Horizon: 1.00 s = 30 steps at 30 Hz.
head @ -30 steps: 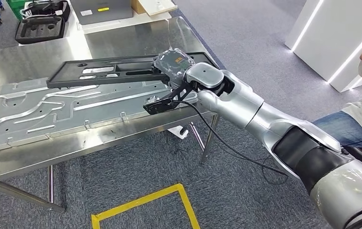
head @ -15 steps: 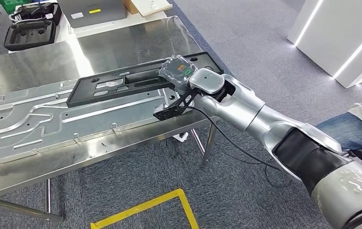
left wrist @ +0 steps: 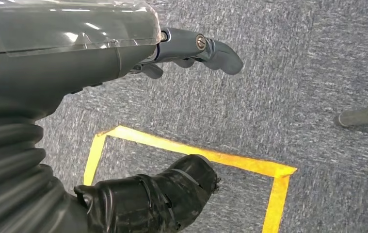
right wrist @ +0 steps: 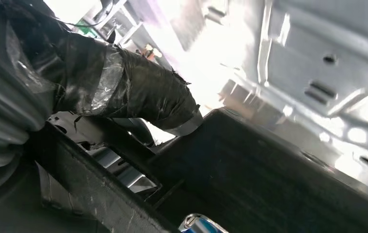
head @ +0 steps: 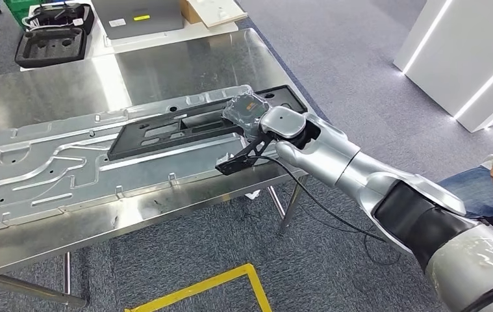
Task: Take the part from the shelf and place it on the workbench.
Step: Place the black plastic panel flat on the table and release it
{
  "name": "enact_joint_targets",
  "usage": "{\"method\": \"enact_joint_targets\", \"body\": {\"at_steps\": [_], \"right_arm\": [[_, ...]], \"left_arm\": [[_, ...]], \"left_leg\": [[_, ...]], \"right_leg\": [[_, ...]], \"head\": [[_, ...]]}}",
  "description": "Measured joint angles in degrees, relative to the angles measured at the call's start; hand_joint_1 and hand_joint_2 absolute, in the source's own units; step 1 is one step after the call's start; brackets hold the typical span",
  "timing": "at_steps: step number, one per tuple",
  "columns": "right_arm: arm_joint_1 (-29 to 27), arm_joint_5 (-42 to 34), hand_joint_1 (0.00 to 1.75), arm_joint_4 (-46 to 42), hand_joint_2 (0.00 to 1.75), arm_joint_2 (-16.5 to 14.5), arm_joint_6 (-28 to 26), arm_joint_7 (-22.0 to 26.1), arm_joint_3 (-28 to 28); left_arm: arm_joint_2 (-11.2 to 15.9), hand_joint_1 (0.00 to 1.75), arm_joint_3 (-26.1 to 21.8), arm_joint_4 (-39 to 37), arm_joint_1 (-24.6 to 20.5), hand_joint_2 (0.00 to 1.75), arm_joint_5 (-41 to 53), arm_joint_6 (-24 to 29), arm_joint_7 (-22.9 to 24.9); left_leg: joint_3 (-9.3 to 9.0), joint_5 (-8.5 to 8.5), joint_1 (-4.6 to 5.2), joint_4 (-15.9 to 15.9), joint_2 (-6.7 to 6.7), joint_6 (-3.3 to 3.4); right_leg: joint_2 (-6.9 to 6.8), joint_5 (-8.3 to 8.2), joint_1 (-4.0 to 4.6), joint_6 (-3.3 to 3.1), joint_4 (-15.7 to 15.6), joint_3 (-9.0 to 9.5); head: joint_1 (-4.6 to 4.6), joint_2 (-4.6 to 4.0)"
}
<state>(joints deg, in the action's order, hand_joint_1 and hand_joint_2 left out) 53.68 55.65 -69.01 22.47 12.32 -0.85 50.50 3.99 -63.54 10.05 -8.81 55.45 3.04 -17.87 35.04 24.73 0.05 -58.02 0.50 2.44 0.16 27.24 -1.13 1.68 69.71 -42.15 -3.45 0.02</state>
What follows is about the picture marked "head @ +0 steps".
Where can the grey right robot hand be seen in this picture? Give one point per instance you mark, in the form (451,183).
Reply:
(246,112)

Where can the long black plastic car part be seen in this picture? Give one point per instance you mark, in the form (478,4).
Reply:
(160,137)

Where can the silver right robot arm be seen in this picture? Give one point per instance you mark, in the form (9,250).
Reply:
(332,159)

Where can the stainless steel workbench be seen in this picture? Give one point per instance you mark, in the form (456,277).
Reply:
(177,69)

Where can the white flat board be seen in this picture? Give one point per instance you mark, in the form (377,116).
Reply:
(220,10)

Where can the white table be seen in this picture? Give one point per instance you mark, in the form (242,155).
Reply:
(164,41)

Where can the brown cardboard box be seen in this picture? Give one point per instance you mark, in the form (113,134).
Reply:
(188,13)

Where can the grey flat box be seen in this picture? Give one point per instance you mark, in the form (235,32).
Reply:
(143,17)

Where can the yellow floor tape square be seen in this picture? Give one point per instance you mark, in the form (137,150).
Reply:
(194,288)

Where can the black foam case half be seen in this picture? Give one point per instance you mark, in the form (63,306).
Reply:
(50,49)
(63,17)

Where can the stamped silver metal panel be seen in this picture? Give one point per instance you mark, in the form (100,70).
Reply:
(48,172)

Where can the person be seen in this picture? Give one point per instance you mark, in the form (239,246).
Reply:
(474,189)

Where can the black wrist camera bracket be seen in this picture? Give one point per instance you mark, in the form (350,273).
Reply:
(239,161)

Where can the white lit display wall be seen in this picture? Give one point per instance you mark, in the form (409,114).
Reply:
(465,51)

